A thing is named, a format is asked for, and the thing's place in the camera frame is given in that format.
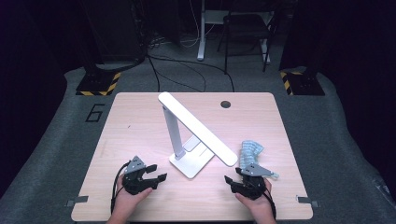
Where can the light blue cloth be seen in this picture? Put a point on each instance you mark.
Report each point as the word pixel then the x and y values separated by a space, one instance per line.
pixel 249 152

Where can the dark cabinet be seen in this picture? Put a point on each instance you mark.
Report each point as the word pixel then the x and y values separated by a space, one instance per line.
pixel 118 31

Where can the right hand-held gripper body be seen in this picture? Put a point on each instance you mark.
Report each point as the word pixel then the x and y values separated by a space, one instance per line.
pixel 255 186

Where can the black yellow striped stand base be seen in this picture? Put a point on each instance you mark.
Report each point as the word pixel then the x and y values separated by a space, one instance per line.
pixel 96 84
pixel 305 84

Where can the person's right hand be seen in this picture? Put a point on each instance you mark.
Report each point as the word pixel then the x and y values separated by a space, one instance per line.
pixel 260 208

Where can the grey table bracket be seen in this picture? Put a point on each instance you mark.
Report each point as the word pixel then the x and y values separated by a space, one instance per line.
pixel 306 200
pixel 77 199

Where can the person's left hand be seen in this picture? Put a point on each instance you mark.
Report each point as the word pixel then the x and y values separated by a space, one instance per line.
pixel 127 202

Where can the white desk frame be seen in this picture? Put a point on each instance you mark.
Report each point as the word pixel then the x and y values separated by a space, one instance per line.
pixel 201 37

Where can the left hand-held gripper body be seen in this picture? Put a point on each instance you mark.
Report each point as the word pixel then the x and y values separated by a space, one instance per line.
pixel 134 180

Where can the black chair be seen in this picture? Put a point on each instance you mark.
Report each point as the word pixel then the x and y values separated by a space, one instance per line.
pixel 246 26

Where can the white desk lamp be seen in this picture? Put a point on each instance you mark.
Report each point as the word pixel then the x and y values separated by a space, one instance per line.
pixel 193 124

